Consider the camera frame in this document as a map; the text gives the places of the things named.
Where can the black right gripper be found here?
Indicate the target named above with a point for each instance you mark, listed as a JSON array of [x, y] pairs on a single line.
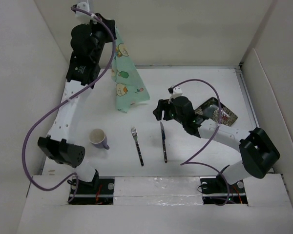
[[163, 105]]

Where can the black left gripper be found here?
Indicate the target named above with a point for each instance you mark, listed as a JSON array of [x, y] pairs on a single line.
[[101, 26]]

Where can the green cartoon print cloth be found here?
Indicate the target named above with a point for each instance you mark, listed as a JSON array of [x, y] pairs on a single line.
[[130, 88]]

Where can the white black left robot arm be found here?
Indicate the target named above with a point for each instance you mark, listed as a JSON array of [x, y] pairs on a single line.
[[59, 145]]

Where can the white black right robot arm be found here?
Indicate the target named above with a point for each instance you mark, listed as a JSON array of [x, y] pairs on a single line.
[[258, 153]]

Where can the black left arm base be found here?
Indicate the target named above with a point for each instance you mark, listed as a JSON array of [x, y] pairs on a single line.
[[99, 191]]

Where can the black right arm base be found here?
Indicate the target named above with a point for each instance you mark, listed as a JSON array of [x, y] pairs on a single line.
[[215, 190]]

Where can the dark floral rectangular plate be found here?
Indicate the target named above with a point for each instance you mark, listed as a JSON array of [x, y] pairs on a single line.
[[210, 109]]

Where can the purple ceramic mug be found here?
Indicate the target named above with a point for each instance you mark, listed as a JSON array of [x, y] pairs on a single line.
[[98, 138]]

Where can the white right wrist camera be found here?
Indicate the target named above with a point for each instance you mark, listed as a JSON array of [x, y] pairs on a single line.
[[174, 93]]

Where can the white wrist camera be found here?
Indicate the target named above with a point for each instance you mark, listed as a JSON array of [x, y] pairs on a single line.
[[83, 10], [174, 93]]

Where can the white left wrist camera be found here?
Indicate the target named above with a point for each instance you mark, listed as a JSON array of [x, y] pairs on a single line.
[[83, 10]]

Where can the steel knife patterned handle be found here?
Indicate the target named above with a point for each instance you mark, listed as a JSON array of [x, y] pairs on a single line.
[[163, 142]]

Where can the steel fork patterned handle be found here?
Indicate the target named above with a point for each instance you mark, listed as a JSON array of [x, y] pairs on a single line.
[[135, 137]]

